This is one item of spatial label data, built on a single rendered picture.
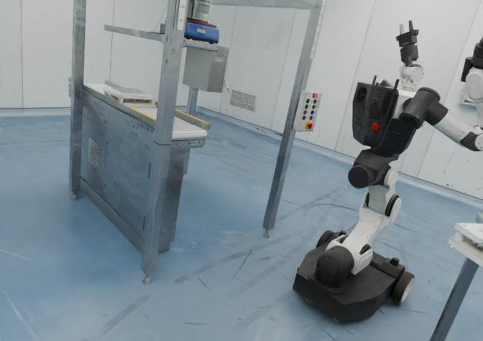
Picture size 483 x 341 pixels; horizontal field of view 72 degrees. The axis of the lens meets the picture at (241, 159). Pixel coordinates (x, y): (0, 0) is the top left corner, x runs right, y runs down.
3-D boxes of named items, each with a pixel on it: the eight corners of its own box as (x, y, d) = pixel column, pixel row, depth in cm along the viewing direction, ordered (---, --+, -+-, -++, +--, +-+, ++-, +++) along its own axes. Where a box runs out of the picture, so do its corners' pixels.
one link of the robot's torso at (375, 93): (357, 153, 155) (381, 75, 144) (338, 136, 187) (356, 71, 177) (419, 164, 156) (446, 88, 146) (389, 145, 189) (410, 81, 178)
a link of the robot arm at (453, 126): (479, 162, 138) (433, 129, 139) (471, 151, 149) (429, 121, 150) (503, 141, 132) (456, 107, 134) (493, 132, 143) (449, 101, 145)
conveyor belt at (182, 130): (205, 139, 181) (207, 131, 180) (165, 142, 164) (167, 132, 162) (103, 90, 269) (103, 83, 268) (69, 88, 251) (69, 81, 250)
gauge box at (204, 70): (222, 93, 176) (228, 53, 170) (206, 91, 169) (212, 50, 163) (197, 85, 190) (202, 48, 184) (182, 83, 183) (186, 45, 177)
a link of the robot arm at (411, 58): (422, 52, 187) (425, 73, 188) (402, 57, 194) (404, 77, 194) (419, 49, 178) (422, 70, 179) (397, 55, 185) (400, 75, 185)
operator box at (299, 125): (313, 131, 227) (322, 93, 220) (298, 132, 216) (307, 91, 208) (305, 129, 231) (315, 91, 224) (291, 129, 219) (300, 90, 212)
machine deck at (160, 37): (228, 55, 170) (229, 47, 169) (163, 44, 144) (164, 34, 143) (163, 42, 211) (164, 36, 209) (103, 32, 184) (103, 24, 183)
